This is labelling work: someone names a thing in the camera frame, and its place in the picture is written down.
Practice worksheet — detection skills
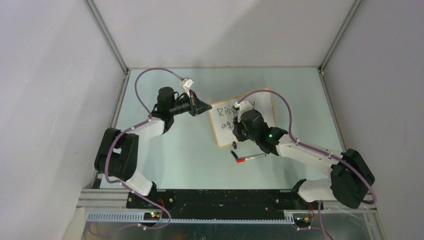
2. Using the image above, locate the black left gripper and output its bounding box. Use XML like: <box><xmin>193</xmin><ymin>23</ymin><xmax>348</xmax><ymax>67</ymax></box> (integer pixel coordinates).
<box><xmin>169</xmin><ymin>90</ymin><xmax>212</xmax><ymax>117</ymax></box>

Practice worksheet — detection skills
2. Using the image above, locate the yellow framed whiteboard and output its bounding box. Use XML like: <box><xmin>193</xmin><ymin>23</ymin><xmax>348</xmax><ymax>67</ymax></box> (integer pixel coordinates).
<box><xmin>208</xmin><ymin>89</ymin><xmax>276</xmax><ymax>148</ymax></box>

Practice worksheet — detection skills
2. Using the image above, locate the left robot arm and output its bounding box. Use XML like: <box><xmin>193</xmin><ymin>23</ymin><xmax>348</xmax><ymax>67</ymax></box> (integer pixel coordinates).
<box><xmin>94</xmin><ymin>86</ymin><xmax>212</xmax><ymax>208</ymax></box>

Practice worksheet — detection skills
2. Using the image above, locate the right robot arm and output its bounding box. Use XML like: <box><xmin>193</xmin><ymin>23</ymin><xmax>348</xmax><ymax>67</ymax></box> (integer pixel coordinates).
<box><xmin>232</xmin><ymin>109</ymin><xmax>375</xmax><ymax>209</ymax></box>

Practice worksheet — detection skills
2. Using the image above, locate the black left whiteboard foot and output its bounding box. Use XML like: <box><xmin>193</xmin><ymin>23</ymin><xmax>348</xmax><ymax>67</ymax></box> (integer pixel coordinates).
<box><xmin>232</xmin><ymin>141</ymin><xmax>238</xmax><ymax>150</ymax></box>

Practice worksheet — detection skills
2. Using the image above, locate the red whiteboard marker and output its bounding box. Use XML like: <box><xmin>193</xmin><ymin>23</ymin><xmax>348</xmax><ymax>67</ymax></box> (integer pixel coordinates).
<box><xmin>236</xmin><ymin>153</ymin><xmax>267</xmax><ymax>163</ymax></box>

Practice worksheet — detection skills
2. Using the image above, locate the right controller board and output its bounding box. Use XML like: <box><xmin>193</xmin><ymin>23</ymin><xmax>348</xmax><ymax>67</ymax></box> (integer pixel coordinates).
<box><xmin>294</xmin><ymin>216</ymin><xmax>314</xmax><ymax>229</ymax></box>

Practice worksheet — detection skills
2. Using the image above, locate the controller board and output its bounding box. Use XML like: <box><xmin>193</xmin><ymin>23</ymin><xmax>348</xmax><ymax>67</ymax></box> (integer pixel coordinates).
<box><xmin>143</xmin><ymin>211</ymin><xmax>162</xmax><ymax>221</ymax></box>
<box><xmin>294</xmin><ymin>216</ymin><xmax>314</xmax><ymax>229</ymax></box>

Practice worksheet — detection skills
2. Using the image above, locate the left controller board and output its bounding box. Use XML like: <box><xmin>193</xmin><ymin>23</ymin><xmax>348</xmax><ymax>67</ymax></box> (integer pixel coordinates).
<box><xmin>143</xmin><ymin>211</ymin><xmax>162</xmax><ymax>221</ymax></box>

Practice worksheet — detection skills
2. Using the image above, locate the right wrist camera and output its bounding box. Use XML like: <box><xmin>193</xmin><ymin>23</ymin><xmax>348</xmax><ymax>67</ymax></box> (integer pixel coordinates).
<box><xmin>233</xmin><ymin>100</ymin><xmax>254</xmax><ymax>123</ymax></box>

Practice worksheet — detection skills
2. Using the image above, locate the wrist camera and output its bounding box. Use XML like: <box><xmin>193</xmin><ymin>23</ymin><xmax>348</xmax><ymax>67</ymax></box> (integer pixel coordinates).
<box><xmin>180</xmin><ymin>77</ymin><xmax>194</xmax><ymax>96</ymax></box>
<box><xmin>233</xmin><ymin>100</ymin><xmax>254</xmax><ymax>123</ymax></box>

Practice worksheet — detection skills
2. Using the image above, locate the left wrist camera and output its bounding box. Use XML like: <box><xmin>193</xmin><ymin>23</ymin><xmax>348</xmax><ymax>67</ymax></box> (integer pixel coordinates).
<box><xmin>180</xmin><ymin>77</ymin><xmax>194</xmax><ymax>96</ymax></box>

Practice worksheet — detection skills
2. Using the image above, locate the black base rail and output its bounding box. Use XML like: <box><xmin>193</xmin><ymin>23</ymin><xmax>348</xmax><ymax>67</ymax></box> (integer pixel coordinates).
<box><xmin>127</xmin><ymin>188</ymin><xmax>319</xmax><ymax>221</ymax></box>

